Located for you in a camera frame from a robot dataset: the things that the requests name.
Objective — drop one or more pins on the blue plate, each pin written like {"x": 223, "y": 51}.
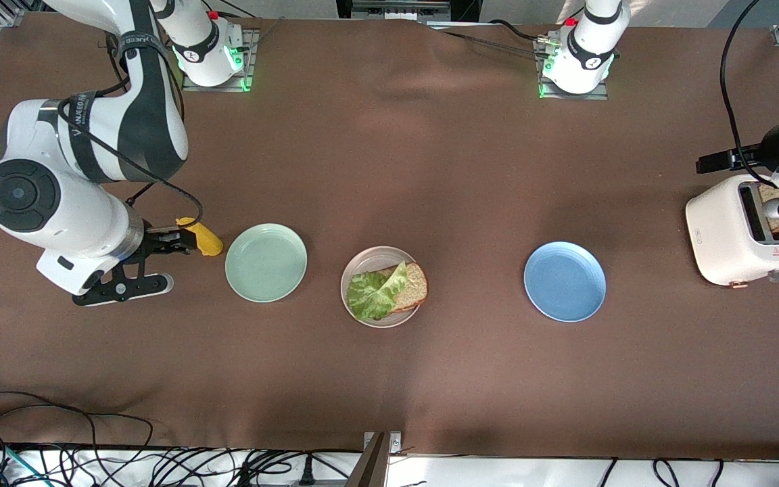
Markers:
{"x": 565, "y": 281}

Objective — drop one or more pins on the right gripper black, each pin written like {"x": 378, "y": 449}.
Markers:
{"x": 157, "y": 241}

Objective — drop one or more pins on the small metal bracket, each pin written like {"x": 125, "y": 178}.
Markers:
{"x": 395, "y": 443}

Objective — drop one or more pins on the copper toaster lever knob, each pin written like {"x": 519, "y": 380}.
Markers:
{"x": 739, "y": 285}

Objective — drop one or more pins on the aluminium profile post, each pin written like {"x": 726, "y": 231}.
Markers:
{"x": 370, "y": 467}

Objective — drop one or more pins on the yellow squeeze bottle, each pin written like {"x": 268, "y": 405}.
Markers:
{"x": 210, "y": 243}

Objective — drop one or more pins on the black equipment rack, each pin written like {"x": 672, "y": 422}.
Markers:
{"x": 362, "y": 8}

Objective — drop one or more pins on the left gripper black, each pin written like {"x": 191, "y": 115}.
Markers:
{"x": 773, "y": 146}

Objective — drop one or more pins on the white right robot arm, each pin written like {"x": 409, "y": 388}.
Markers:
{"x": 92, "y": 210}

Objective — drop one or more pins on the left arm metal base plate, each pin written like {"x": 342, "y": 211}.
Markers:
{"x": 602, "y": 91}

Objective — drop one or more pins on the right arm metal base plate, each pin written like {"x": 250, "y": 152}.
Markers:
{"x": 251, "y": 67}

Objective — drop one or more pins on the green lettuce leaf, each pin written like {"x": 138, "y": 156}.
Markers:
{"x": 369, "y": 297}

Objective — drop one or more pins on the mint green plate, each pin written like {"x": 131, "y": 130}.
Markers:
{"x": 266, "y": 262}

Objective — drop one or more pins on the black power plug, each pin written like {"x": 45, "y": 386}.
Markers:
{"x": 307, "y": 473}

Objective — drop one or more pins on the aluminium frame profile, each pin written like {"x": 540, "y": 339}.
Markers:
{"x": 7, "y": 13}

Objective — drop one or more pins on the white toaster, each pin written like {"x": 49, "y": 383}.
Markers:
{"x": 721, "y": 237}

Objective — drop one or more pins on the beige plate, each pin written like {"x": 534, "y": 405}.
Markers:
{"x": 362, "y": 260}

